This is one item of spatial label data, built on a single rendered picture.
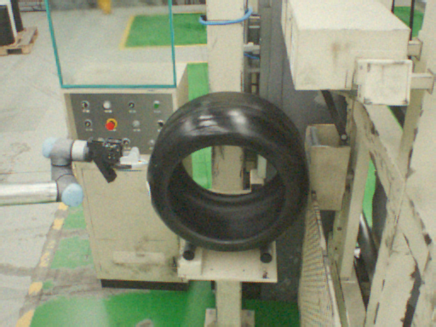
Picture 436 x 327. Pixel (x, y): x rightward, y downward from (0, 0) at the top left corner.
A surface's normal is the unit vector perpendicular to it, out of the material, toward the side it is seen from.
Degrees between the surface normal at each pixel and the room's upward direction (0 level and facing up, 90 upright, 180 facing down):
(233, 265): 0
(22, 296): 0
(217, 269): 0
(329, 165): 90
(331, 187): 90
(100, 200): 90
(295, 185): 88
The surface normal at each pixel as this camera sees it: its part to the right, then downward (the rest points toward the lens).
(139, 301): -0.02, -0.87
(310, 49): -0.07, 0.50
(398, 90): -0.08, 0.20
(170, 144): -0.58, -0.14
